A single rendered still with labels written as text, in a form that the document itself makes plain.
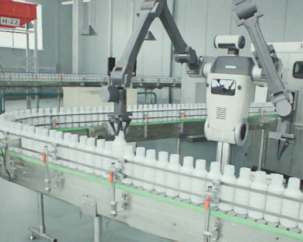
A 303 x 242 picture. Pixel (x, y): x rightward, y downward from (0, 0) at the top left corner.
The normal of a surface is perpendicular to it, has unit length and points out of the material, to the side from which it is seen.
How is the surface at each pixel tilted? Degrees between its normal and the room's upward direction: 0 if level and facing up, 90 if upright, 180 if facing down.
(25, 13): 89
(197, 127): 89
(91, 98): 90
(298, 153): 90
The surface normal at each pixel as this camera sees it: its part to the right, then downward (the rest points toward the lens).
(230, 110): -0.54, 0.15
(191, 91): -0.77, 0.10
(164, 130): 0.63, 0.25
